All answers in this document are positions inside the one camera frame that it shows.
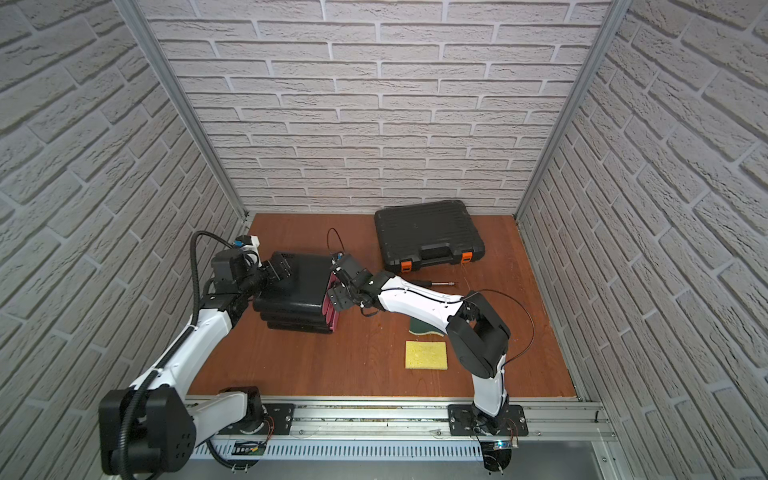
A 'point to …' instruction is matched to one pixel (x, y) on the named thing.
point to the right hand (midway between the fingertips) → (348, 289)
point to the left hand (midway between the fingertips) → (289, 255)
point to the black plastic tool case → (413, 234)
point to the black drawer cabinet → (296, 302)
